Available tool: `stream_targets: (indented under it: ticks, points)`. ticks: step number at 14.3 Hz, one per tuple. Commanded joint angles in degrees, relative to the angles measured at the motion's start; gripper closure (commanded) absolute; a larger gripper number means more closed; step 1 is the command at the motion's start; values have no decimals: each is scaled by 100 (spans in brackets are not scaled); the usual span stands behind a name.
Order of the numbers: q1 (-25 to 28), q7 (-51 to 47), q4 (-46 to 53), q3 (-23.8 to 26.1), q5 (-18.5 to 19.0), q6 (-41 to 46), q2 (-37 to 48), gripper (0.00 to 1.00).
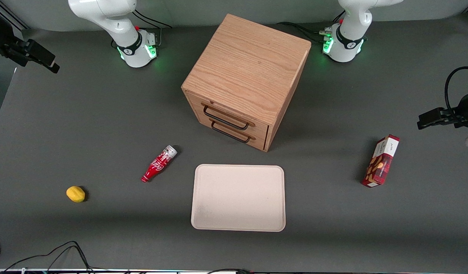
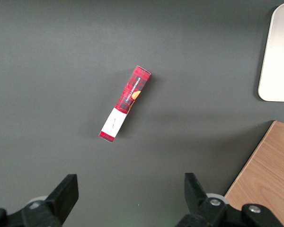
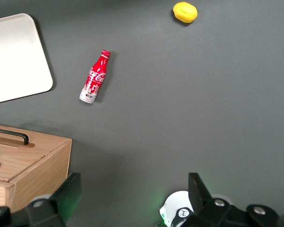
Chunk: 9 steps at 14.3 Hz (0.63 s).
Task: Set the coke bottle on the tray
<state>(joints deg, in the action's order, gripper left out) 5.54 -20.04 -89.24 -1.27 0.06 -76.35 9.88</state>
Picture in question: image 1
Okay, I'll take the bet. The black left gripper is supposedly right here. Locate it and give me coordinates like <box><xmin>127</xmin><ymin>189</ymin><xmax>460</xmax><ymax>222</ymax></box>
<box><xmin>417</xmin><ymin>90</ymin><xmax>468</xmax><ymax>130</ymax></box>

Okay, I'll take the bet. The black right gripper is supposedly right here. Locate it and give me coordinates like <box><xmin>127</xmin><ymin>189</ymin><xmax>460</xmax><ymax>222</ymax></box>
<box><xmin>0</xmin><ymin>21</ymin><xmax>60</xmax><ymax>74</ymax></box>

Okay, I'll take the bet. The red coke bottle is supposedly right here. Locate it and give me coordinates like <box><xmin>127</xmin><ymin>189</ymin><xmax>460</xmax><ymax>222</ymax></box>
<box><xmin>141</xmin><ymin>145</ymin><xmax>178</xmax><ymax>183</ymax></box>

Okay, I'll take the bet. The beige rectangular tray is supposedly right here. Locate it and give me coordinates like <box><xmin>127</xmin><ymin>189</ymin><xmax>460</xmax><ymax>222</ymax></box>
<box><xmin>191</xmin><ymin>164</ymin><xmax>286</xmax><ymax>232</ymax></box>

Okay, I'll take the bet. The red snack box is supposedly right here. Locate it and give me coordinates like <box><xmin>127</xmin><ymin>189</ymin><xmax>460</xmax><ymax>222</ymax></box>
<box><xmin>362</xmin><ymin>134</ymin><xmax>400</xmax><ymax>188</ymax></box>

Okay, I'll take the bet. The yellow lemon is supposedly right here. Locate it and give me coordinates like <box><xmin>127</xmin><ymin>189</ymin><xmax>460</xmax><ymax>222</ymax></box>
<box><xmin>66</xmin><ymin>186</ymin><xmax>86</xmax><ymax>203</ymax></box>

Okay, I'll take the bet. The wooden drawer front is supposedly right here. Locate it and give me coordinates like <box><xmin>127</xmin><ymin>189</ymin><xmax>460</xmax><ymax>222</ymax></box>
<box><xmin>196</xmin><ymin>117</ymin><xmax>268</xmax><ymax>152</ymax></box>
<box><xmin>185</xmin><ymin>91</ymin><xmax>271</xmax><ymax>138</ymax></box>

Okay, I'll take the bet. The oak wooden drawer cabinet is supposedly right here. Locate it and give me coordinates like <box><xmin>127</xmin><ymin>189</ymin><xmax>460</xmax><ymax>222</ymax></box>
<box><xmin>181</xmin><ymin>14</ymin><xmax>312</xmax><ymax>153</ymax></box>

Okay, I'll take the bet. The black looped gripper cable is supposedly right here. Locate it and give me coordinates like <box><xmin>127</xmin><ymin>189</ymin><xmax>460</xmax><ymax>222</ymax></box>
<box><xmin>444</xmin><ymin>66</ymin><xmax>468</xmax><ymax>115</ymax></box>

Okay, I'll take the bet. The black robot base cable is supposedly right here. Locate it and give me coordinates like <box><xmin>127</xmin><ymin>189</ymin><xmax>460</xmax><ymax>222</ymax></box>
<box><xmin>132</xmin><ymin>10</ymin><xmax>173</xmax><ymax>29</ymax></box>
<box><xmin>276</xmin><ymin>21</ymin><xmax>333</xmax><ymax>44</ymax></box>

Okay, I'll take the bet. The black metal drawer handle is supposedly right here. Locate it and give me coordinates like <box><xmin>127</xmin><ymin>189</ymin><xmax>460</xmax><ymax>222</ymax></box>
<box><xmin>202</xmin><ymin>103</ymin><xmax>256</xmax><ymax>131</ymax></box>
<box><xmin>210</xmin><ymin>120</ymin><xmax>254</xmax><ymax>144</ymax></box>

